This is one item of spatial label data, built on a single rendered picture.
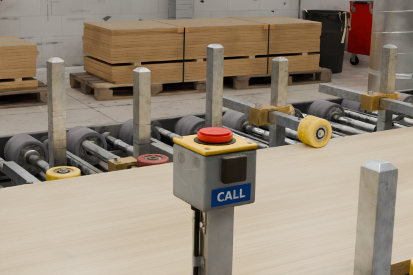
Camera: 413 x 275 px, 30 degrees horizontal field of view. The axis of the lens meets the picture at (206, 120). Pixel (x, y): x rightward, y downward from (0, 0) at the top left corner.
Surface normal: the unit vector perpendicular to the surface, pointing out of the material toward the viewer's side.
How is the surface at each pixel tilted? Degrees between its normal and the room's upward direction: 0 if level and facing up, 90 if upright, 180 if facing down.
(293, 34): 90
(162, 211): 0
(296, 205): 0
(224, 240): 90
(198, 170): 90
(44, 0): 90
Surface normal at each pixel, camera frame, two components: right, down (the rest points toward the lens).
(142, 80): 0.54, 0.20
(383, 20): -0.85, 0.10
